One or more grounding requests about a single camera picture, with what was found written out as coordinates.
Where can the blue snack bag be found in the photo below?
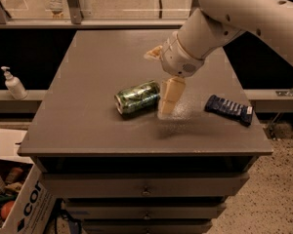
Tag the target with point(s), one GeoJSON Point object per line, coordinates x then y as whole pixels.
{"type": "Point", "coordinates": [230, 109]}

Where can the orange ball in box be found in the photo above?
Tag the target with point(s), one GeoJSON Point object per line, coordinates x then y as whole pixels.
{"type": "Point", "coordinates": [6, 209]}

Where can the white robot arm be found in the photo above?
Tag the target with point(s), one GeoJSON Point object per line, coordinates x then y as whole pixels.
{"type": "Point", "coordinates": [211, 26]}

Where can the green soda can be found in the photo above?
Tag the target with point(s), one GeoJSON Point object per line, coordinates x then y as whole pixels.
{"type": "Point", "coordinates": [138, 97]}

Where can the metal window frame rail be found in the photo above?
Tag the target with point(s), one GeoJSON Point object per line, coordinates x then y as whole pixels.
{"type": "Point", "coordinates": [95, 14]}

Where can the grey drawer cabinet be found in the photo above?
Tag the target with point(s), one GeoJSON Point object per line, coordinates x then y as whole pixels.
{"type": "Point", "coordinates": [99, 161]}

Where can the top drawer knob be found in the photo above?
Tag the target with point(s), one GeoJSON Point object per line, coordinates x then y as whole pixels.
{"type": "Point", "coordinates": [146, 191]}

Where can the drawer knob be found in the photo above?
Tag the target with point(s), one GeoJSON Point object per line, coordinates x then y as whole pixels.
{"type": "Point", "coordinates": [147, 216]}
{"type": "Point", "coordinates": [146, 191]}

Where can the white cardboard box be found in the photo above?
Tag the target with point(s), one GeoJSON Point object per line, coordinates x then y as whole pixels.
{"type": "Point", "coordinates": [20, 181]}

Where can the white pump bottle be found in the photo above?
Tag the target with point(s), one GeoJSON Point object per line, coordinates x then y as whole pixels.
{"type": "Point", "coordinates": [14, 84]}

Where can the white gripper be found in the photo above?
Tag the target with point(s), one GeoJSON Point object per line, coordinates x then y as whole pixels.
{"type": "Point", "coordinates": [176, 59]}

